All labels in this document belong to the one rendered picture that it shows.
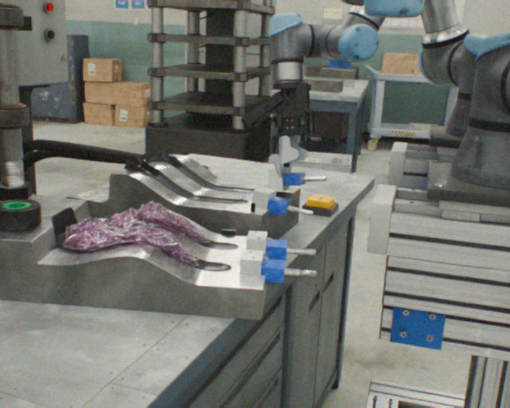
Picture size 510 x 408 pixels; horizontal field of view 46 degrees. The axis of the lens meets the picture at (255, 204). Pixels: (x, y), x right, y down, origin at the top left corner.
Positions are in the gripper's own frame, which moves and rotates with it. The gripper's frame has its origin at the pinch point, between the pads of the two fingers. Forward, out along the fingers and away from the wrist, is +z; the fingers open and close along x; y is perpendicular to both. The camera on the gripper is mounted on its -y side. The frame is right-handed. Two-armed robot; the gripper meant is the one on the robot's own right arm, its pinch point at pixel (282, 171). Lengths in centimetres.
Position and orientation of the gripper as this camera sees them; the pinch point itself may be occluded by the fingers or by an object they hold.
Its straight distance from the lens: 142.0
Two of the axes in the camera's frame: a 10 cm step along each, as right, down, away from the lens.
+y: 9.3, 0.0, -3.7
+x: 3.7, -1.1, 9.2
